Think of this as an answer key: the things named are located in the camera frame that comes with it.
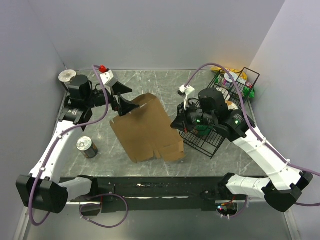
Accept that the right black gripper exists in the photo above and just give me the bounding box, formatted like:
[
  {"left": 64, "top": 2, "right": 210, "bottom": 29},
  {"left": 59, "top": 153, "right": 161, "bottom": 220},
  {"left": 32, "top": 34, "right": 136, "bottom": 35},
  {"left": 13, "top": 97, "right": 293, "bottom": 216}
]
[{"left": 171, "top": 99, "right": 216, "bottom": 134}]

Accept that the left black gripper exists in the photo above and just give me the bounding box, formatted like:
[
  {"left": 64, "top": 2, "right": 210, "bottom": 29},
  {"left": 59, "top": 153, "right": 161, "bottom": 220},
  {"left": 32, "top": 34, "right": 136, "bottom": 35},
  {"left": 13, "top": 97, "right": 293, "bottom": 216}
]
[{"left": 85, "top": 81, "right": 140, "bottom": 116}]

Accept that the brown cardboard box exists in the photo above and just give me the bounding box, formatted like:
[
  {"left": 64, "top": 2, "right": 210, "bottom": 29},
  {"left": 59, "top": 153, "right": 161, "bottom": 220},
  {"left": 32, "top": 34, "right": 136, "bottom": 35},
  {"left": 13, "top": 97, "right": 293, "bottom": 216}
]
[{"left": 110, "top": 93, "right": 185, "bottom": 163}]

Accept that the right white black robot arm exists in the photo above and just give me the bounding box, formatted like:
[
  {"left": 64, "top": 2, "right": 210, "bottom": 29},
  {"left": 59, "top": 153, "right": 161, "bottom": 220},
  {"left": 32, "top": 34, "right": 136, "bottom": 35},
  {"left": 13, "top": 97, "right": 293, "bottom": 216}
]
[{"left": 170, "top": 85, "right": 314, "bottom": 212}]

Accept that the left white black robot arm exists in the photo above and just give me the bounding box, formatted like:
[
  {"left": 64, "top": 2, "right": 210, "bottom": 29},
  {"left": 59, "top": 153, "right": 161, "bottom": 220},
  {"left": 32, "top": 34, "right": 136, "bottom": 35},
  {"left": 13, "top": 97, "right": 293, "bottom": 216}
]
[{"left": 16, "top": 73, "right": 138, "bottom": 226}]

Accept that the Chobani yogurt cup in basket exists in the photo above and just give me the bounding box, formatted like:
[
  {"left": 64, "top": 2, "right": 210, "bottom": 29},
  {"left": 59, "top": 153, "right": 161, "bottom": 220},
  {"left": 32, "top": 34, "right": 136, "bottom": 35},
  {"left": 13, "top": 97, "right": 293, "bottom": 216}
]
[{"left": 225, "top": 100, "right": 239, "bottom": 111}]

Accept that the green black chips can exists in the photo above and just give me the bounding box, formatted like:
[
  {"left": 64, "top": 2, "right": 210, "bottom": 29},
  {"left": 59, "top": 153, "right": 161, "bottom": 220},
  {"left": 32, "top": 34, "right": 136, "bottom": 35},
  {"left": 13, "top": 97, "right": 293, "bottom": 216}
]
[{"left": 58, "top": 69, "right": 77, "bottom": 87}]

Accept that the tin can brown label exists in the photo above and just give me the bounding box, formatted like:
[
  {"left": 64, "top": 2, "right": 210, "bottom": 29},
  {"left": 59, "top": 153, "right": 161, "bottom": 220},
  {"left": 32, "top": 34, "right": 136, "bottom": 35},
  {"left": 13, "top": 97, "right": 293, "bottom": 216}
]
[{"left": 76, "top": 136, "right": 98, "bottom": 159}]

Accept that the blue white yogurt cup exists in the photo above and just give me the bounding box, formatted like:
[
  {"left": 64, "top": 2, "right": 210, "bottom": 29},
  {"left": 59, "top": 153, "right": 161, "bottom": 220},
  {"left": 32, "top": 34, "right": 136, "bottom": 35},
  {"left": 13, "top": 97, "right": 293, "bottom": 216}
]
[{"left": 222, "top": 72, "right": 238, "bottom": 89}]

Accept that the green snack bag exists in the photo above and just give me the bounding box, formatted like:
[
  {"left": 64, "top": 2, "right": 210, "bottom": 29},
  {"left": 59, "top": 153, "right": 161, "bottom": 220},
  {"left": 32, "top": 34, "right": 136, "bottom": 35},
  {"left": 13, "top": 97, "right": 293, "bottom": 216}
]
[{"left": 242, "top": 86, "right": 255, "bottom": 99}]

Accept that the red white package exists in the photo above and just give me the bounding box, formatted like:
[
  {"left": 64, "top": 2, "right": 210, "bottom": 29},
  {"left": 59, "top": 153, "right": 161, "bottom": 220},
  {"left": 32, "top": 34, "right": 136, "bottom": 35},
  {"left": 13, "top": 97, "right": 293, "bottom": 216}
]
[{"left": 244, "top": 81, "right": 253, "bottom": 89}]

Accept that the yellow snack bag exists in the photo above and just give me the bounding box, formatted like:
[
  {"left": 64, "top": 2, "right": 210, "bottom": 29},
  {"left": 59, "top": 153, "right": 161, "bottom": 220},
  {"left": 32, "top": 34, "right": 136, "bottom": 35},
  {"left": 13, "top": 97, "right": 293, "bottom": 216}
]
[{"left": 210, "top": 66, "right": 248, "bottom": 79}]

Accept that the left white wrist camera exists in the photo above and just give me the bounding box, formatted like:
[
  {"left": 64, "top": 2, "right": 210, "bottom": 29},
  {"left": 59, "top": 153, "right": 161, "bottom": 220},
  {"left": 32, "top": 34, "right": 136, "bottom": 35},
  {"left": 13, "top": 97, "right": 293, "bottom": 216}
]
[{"left": 98, "top": 65, "right": 118, "bottom": 94}]

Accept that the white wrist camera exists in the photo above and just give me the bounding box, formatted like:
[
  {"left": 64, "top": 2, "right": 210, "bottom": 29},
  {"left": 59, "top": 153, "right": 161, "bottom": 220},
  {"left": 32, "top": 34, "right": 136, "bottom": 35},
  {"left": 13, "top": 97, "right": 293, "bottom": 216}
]
[
  {"left": 178, "top": 85, "right": 195, "bottom": 110},
  {"left": 98, "top": 65, "right": 118, "bottom": 94}
]

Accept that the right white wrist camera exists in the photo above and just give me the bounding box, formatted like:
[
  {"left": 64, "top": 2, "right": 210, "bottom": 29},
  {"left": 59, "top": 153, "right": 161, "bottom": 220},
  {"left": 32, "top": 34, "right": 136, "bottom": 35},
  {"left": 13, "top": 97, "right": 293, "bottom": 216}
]
[{"left": 178, "top": 85, "right": 195, "bottom": 110}]

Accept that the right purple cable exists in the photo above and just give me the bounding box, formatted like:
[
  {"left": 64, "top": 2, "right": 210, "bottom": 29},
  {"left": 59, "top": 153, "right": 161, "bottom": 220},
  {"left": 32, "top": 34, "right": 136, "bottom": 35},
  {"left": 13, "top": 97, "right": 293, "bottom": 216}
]
[{"left": 186, "top": 62, "right": 320, "bottom": 207}]

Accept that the black wire basket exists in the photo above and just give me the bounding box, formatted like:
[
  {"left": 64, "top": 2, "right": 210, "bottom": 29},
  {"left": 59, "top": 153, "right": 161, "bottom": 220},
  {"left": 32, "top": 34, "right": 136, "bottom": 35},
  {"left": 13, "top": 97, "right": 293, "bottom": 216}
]
[{"left": 179, "top": 67, "right": 260, "bottom": 158}]

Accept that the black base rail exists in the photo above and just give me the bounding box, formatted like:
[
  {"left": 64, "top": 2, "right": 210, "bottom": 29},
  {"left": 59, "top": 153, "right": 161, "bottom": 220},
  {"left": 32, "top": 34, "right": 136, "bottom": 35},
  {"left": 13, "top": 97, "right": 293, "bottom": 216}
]
[{"left": 72, "top": 176, "right": 246, "bottom": 213}]

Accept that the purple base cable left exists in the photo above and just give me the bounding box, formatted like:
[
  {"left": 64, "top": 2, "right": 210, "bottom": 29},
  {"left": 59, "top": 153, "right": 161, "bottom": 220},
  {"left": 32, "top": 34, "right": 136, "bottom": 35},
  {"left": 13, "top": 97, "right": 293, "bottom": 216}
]
[{"left": 79, "top": 192, "right": 130, "bottom": 229}]

